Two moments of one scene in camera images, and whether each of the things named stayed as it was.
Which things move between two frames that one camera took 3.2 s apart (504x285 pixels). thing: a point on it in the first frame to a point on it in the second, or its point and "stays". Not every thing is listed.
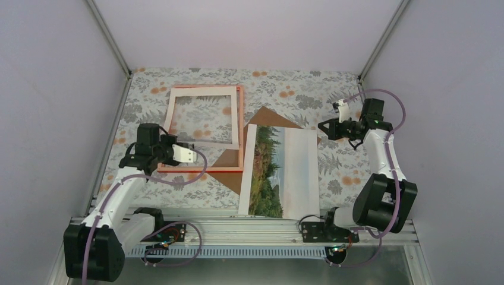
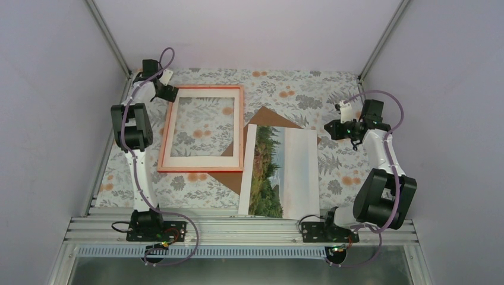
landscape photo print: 280,173 stays
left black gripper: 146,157 to 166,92
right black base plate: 318,232 stays
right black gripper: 333,133 stays
